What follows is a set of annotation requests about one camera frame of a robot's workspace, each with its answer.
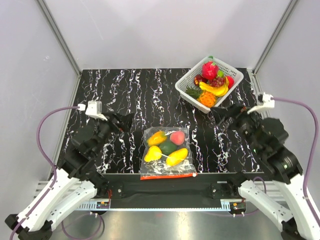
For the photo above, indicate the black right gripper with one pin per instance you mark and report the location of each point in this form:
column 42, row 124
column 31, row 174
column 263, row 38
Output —
column 220, row 113

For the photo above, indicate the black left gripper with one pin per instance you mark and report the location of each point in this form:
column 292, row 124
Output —
column 125, row 122

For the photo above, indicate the yellow orange papaya toy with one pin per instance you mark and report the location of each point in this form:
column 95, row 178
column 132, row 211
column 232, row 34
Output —
column 157, row 138

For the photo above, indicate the pink peach toy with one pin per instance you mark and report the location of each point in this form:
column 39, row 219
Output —
column 177, row 137

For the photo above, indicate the green avocado toy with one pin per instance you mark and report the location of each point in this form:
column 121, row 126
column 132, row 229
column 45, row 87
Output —
column 167, row 147

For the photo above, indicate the clear zip top bag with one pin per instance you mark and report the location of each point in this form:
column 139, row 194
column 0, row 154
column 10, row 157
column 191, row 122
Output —
column 159, row 169

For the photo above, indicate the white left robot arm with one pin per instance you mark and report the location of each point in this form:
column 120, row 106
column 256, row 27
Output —
column 74, row 181

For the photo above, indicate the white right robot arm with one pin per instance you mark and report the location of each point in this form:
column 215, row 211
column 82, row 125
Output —
column 266, row 138

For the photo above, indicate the orange pineapple toy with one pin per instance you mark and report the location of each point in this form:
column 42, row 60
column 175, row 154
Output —
column 204, row 97

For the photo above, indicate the yellow banana toy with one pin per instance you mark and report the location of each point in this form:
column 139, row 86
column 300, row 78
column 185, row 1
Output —
column 217, row 91

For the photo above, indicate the purple grape bunch toy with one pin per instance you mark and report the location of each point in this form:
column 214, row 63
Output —
column 217, row 82

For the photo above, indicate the red strawberry toy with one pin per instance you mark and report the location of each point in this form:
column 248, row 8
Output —
column 230, row 81

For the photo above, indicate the dark red apple toy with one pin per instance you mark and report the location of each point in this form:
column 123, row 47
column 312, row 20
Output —
column 198, row 79

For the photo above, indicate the red dragon fruit toy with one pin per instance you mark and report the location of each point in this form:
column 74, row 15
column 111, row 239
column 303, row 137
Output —
column 209, row 70

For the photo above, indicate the white plastic basket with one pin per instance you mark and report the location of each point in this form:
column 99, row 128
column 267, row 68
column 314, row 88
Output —
column 187, row 80

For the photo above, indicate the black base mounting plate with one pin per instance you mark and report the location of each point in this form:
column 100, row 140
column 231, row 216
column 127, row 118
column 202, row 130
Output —
column 202, row 192

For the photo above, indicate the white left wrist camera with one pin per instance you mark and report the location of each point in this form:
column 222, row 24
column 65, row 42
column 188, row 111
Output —
column 93, row 109

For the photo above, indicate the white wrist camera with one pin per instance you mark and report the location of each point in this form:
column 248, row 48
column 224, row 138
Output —
column 265, row 102
column 93, row 109

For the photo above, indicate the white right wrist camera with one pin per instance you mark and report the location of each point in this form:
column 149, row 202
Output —
column 265, row 102

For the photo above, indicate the white slotted cable duct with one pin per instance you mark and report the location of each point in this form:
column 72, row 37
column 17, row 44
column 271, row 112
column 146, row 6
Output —
column 94, row 206

